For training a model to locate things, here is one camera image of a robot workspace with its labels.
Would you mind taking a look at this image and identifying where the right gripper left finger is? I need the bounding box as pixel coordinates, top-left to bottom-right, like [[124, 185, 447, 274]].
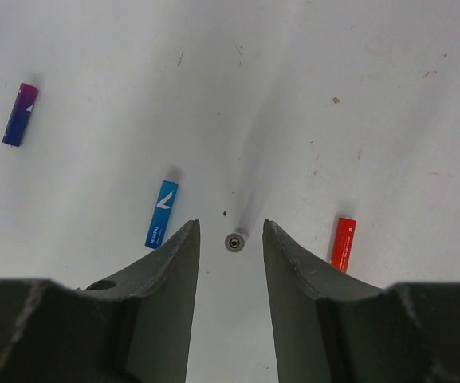
[[77, 219, 201, 382]]

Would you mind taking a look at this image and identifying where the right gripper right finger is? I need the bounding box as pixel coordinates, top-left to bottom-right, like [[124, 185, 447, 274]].
[[262, 220, 381, 382]]

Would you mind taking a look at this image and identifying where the grey silver battery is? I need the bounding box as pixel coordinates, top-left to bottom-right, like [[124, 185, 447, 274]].
[[225, 228, 249, 253]]

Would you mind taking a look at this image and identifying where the red orange battery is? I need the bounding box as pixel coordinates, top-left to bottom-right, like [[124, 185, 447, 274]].
[[330, 217, 356, 273]]

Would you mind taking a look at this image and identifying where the light blue battery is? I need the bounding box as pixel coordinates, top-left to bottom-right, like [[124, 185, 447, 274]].
[[144, 167, 182, 250]]

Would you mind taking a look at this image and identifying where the purple blue battery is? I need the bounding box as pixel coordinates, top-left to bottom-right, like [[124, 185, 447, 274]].
[[2, 83, 39, 147]]

